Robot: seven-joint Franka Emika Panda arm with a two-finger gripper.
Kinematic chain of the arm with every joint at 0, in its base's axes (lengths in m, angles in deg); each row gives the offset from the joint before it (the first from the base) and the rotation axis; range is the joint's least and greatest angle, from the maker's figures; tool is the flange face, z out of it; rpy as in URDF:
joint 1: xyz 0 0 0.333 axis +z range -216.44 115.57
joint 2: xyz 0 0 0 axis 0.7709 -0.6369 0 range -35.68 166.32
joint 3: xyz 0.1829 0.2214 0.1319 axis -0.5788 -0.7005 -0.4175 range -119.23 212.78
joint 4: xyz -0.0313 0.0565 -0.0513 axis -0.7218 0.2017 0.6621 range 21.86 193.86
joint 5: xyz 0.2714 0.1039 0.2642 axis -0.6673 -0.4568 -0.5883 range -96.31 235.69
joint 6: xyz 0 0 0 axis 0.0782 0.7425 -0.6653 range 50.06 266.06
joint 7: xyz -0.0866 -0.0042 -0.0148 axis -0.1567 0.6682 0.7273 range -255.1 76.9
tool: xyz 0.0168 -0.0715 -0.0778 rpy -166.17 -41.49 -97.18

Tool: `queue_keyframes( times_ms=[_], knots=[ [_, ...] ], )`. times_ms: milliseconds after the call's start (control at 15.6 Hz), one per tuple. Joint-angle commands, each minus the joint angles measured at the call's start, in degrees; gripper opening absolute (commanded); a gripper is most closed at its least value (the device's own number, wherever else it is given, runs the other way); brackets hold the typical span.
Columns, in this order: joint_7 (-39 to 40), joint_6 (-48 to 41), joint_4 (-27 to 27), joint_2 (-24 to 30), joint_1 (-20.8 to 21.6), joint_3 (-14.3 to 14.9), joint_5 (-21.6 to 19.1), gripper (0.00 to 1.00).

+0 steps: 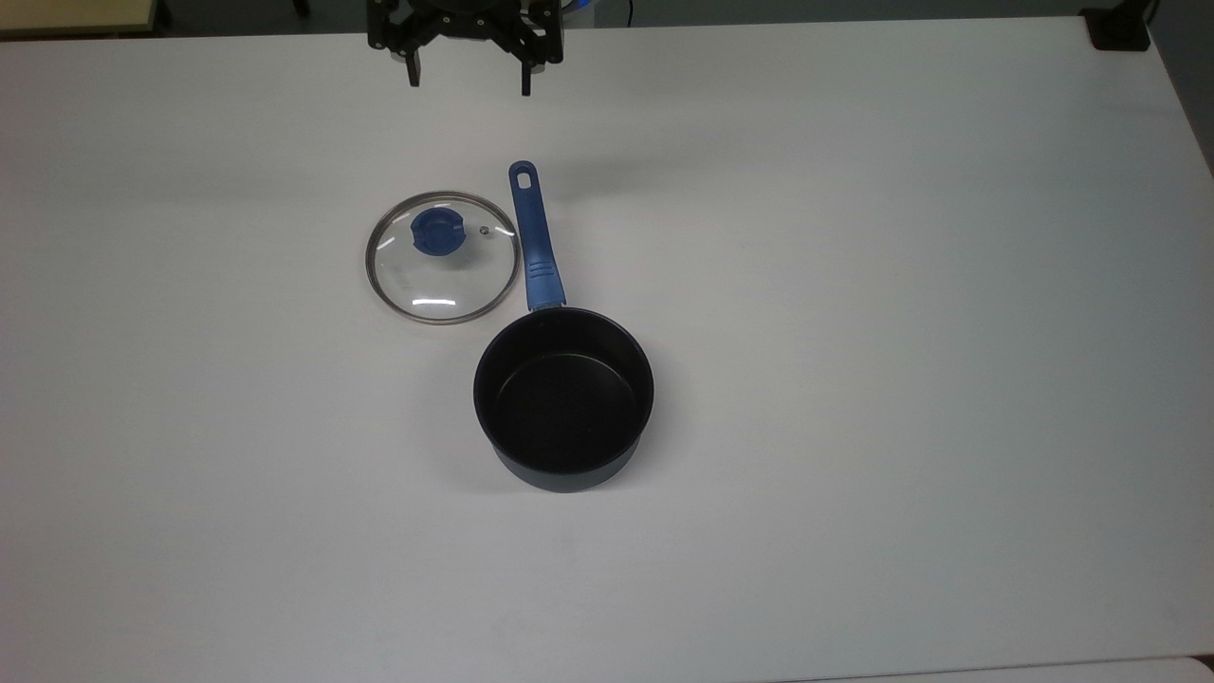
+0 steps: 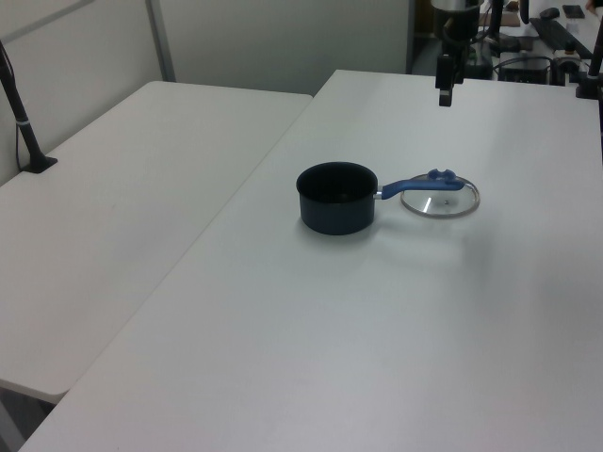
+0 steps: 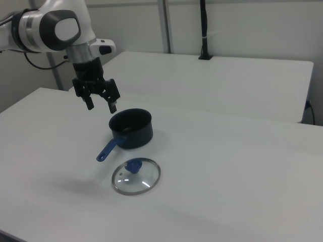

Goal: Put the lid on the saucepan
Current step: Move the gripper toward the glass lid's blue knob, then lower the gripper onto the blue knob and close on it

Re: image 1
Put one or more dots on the black table clamp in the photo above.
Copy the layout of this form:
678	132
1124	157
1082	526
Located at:
1117	30

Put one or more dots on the beige wooden table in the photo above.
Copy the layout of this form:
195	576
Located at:
66	14

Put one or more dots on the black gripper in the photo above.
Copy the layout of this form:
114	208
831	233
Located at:
465	14

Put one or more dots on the glass lid with blue knob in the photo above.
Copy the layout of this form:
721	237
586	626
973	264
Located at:
436	232

